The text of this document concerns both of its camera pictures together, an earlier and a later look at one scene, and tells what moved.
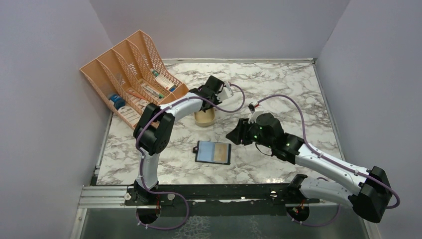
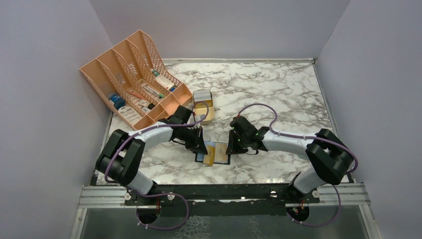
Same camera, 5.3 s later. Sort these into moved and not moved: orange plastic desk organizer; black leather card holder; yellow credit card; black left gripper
Moved: black left gripper
Not moved: yellow credit card; orange plastic desk organizer; black leather card holder
